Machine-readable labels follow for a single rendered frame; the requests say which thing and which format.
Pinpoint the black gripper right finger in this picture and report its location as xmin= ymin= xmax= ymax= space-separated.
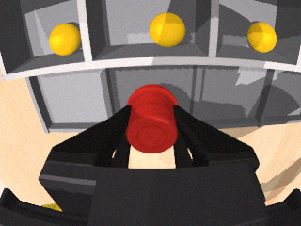
xmin=173 ymin=105 xmax=260 ymax=172

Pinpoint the yellow marble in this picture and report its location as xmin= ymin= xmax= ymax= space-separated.
xmin=150 ymin=13 xmax=185 ymax=47
xmin=49 ymin=24 xmax=81 ymax=56
xmin=247 ymin=22 xmax=277 ymax=53

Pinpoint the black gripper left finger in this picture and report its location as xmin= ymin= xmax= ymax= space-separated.
xmin=45 ymin=105 xmax=132 ymax=168

